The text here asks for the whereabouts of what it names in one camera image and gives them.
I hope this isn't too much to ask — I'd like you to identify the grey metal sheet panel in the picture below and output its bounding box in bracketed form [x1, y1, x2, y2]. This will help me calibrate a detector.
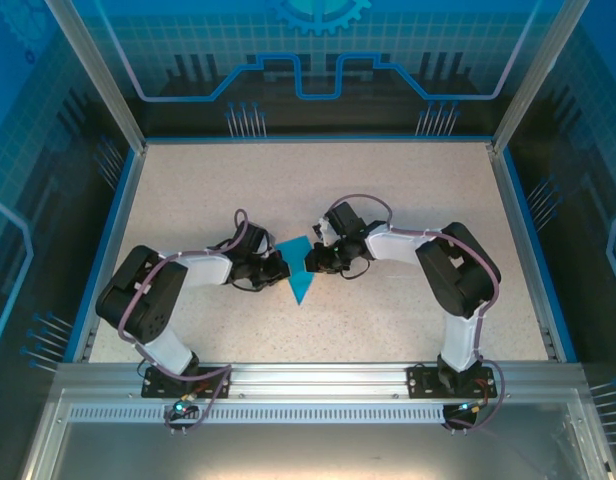
[22, 387, 614, 480]

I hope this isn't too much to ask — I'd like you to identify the thin black right gripper wire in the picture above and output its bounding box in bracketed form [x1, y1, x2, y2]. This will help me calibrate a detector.
[340, 257, 374, 281]

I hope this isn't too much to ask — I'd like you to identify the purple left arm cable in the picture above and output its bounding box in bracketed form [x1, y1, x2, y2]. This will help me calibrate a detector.
[116, 207, 259, 435]

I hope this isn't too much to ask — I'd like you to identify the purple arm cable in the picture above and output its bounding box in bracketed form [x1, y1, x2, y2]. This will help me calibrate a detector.
[327, 193, 507, 431]
[116, 207, 259, 435]

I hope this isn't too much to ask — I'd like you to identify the aluminium rear table rail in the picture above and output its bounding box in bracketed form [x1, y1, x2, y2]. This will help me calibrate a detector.
[142, 133, 495, 147]

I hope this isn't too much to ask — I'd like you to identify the aluminium table rail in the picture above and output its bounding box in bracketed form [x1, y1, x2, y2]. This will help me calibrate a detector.
[70, 144, 149, 365]
[142, 133, 495, 147]
[487, 142, 582, 364]

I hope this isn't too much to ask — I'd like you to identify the aluminium mounting rail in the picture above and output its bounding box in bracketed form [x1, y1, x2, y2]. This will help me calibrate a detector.
[52, 360, 589, 404]

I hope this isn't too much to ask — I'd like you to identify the aluminium left table rail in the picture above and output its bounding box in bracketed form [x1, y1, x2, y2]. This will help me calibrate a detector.
[70, 144, 149, 365]

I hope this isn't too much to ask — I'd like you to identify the slotted grey cable duct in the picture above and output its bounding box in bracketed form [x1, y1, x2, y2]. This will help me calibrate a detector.
[66, 404, 459, 426]

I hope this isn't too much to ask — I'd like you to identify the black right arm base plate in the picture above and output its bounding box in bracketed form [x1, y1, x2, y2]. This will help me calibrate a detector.
[405, 363, 495, 400]

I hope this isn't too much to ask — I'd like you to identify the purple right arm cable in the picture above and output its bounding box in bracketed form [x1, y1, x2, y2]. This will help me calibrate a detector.
[327, 193, 507, 431]

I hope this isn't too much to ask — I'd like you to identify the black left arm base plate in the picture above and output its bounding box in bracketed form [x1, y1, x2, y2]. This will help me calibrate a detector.
[140, 365, 234, 400]

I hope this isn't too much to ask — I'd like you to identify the left cable connector with light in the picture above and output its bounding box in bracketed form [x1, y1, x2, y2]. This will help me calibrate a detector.
[165, 394, 199, 424]

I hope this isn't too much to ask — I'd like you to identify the cable connector with light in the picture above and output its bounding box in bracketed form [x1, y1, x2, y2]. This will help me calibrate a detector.
[165, 394, 199, 424]
[445, 399, 489, 431]

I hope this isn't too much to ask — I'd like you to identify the aluminium right table rail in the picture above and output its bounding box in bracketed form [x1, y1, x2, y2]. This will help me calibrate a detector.
[487, 142, 582, 364]

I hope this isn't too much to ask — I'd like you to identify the right cable connector with light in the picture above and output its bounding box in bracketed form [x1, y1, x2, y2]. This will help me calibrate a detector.
[445, 399, 489, 431]

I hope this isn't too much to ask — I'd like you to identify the aluminium left frame post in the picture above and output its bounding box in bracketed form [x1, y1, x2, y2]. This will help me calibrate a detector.
[43, 0, 150, 154]

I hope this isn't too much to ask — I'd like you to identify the aluminium frame post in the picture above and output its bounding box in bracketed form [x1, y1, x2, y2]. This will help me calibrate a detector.
[489, 0, 592, 155]
[43, 0, 150, 154]

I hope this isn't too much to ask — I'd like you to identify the aluminium right frame post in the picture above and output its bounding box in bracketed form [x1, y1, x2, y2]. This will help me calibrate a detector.
[489, 0, 592, 155]

